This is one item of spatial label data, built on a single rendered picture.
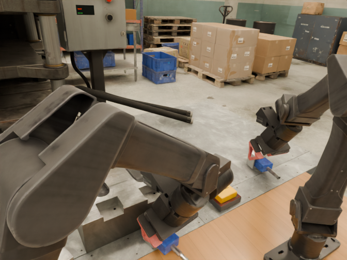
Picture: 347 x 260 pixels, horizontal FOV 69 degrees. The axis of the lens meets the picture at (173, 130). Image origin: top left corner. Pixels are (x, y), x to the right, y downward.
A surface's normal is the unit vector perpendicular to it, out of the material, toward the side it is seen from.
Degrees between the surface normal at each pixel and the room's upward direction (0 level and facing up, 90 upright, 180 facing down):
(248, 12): 90
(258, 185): 0
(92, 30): 90
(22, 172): 20
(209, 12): 90
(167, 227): 29
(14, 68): 90
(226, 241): 0
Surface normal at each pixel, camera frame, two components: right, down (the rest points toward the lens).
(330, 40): -0.90, 0.17
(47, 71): -0.07, 0.46
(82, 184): 0.73, 0.35
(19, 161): -0.12, -0.78
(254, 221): 0.05, -0.89
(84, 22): 0.54, 0.41
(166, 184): 0.36, -0.59
